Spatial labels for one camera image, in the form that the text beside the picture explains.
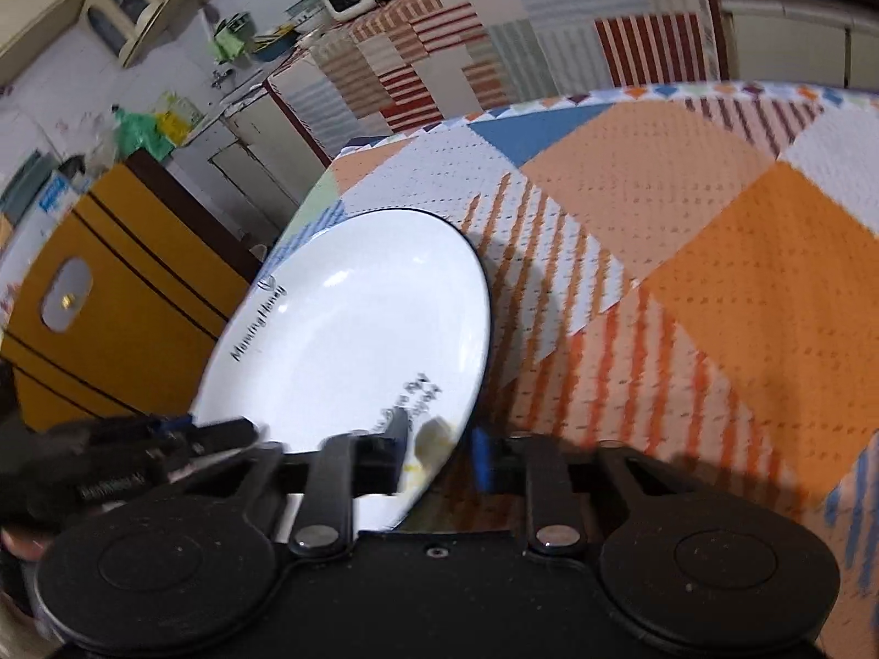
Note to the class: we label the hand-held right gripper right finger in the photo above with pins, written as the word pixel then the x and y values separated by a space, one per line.
pixel 482 460

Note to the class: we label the green hanging cloth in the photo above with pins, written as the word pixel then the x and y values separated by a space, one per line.
pixel 230 41

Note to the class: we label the yellow wooden chair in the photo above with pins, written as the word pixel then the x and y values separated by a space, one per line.
pixel 123 302

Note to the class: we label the striped patchwork counter cloth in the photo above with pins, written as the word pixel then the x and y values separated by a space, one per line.
pixel 481 48

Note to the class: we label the white sink counter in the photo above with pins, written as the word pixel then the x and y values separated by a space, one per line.
pixel 261 151

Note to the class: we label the white printed plate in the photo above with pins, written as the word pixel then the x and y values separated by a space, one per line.
pixel 343 329

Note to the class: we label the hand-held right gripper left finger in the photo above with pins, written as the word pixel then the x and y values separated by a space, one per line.
pixel 376 463

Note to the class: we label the blue basin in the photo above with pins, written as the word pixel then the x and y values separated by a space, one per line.
pixel 275 44

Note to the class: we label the white stove cabinet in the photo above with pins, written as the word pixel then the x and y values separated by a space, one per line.
pixel 790 41

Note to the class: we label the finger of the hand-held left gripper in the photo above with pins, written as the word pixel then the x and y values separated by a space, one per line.
pixel 223 436
pixel 144 429

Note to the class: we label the green plastic bag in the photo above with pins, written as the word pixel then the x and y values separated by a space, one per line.
pixel 141 134

